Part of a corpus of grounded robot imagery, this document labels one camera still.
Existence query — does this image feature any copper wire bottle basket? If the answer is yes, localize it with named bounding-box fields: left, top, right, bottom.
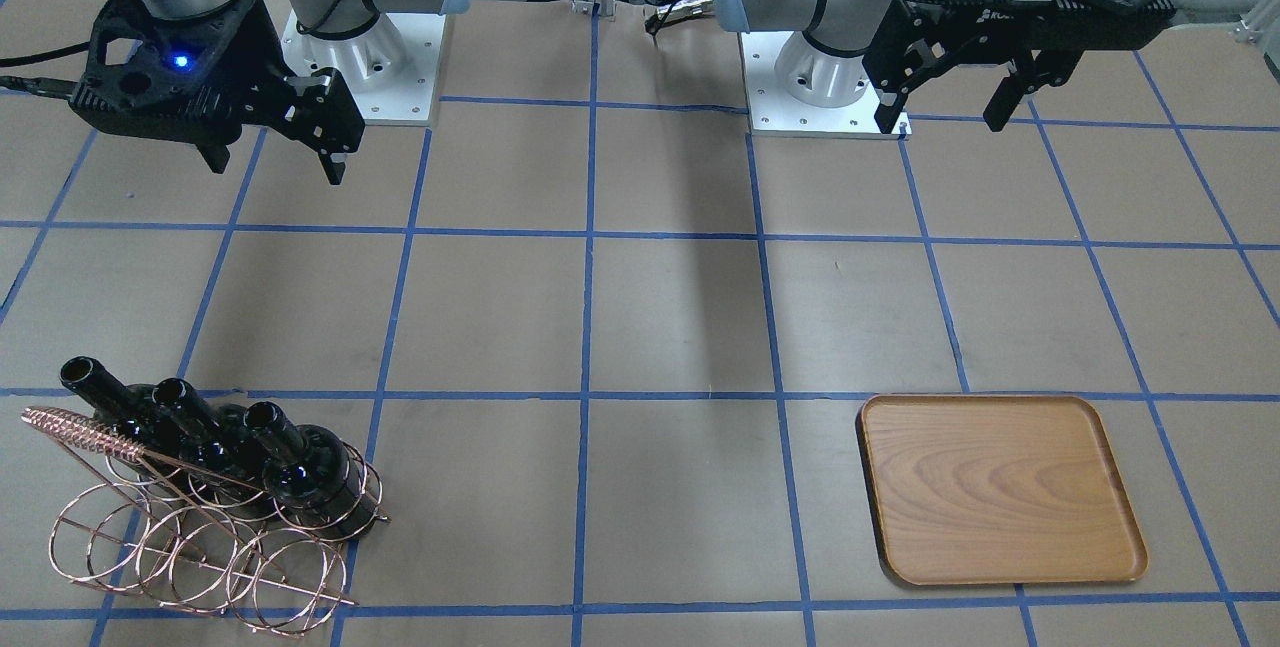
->
left=20, top=406, right=355, bottom=639

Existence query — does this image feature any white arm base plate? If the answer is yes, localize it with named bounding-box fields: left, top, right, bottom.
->
left=739, top=32, right=913, bottom=140
left=282, top=13, right=451, bottom=127

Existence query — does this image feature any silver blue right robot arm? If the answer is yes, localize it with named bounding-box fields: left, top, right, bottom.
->
left=68, top=0, right=471, bottom=184

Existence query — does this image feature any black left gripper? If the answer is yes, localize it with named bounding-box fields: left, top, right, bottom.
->
left=863, top=0, right=1178, bottom=135

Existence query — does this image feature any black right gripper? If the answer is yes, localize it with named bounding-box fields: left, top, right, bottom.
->
left=69, top=0, right=365, bottom=186

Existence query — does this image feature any wooden tray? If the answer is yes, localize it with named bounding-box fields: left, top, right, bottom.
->
left=858, top=395, right=1149, bottom=586

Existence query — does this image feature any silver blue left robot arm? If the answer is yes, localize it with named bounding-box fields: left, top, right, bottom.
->
left=713, top=0, right=1178, bottom=140

